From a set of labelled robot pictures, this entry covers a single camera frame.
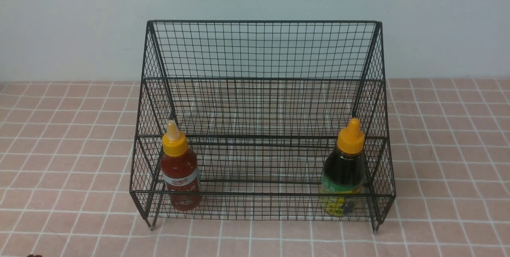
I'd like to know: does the red ketchup squeeze bottle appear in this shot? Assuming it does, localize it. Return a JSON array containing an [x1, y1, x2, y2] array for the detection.
[[160, 120, 202, 212]]

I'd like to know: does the dark sauce bottle yellow cap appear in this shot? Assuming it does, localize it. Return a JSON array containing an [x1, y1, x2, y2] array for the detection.
[[320, 118, 365, 217]]

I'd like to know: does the black wire mesh rack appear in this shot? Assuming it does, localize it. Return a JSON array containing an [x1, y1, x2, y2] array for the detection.
[[129, 20, 396, 232]]

